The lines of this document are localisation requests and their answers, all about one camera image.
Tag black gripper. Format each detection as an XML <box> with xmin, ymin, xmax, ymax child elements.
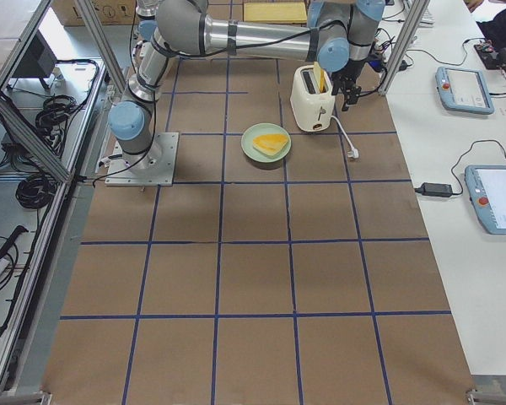
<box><xmin>331</xmin><ymin>59</ymin><xmax>365</xmax><ymax>111</ymax></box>

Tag white toaster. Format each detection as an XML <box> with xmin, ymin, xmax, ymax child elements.
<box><xmin>290</xmin><ymin>64</ymin><xmax>335</xmax><ymax>132</ymax></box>

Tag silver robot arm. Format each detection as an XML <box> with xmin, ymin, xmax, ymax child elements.
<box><xmin>108</xmin><ymin>1</ymin><xmax>385</xmax><ymax>176</ymax></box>

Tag bread slice in toaster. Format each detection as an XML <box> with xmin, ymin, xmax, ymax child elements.
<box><xmin>313</xmin><ymin>62</ymin><xmax>326</xmax><ymax>94</ymax></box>

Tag triangular bread on plate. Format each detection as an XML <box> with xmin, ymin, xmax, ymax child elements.
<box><xmin>252</xmin><ymin>133</ymin><xmax>289</xmax><ymax>157</ymax></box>

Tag light green plate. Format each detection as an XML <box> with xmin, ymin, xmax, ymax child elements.
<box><xmin>240</xmin><ymin>123</ymin><xmax>292</xmax><ymax>163</ymax></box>

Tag far teach pendant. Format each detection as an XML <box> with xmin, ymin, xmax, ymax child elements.
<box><xmin>435</xmin><ymin>67</ymin><xmax>494</xmax><ymax>115</ymax></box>

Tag teach pendant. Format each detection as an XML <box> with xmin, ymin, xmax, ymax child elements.
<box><xmin>465</xmin><ymin>165</ymin><xmax>506</xmax><ymax>235</ymax></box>
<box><xmin>435</xmin><ymin>67</ymin><xmax>494</xmax><ymax>115</ymax></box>

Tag black power adapter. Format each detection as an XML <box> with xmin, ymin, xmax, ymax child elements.
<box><xmin>414</xmin><ymin>182</ymin><xmax>454</xmax><ymax>197</ymax></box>

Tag near teach pendant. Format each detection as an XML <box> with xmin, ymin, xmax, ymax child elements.
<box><xmin>465</xmin><ymin>165</ymin><xmax>506</xmax><ymax>235</ymax></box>

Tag cardboard box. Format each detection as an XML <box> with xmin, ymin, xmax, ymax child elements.
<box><xmin>51</xmin><ymin>0</ymin><xmax>136</xmax><ymax>26</ymax></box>

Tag black monitor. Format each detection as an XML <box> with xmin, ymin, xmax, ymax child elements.
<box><xmin>13</xmin><ymin>30</ymin><xmax>57</xmax><ymax>90</ymax></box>

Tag white toaster power cable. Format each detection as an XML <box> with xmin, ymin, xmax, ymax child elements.
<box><xmin>329</xmin><ymin>115</ymin><xmax>362</xmax><ymax>161</ymax></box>

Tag aluminium frame post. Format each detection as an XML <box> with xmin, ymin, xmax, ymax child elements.
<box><xmin>379</xmin><ymin>0</ymin><xmax>429</xmax><ymax>95</ymax></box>

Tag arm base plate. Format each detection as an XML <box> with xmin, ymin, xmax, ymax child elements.
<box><xmin>104</xmin><ymin>132</ymin><xmax>179</xmax><ymax>186</ymax></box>

